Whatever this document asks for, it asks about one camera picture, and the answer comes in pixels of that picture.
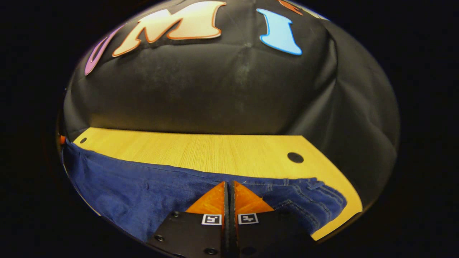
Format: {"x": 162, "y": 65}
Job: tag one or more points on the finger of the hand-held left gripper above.
{"x": 62, "y": 139}

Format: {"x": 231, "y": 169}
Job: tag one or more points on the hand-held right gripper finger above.
{"x": 232, "y": 222}
{"x": 226, "y": 222}

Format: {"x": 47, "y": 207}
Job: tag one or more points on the blue denim jeans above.
{"x": 136, "y": 193}

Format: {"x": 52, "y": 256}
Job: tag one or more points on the black backdrop cloth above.
{"x": 215, "y": 89}

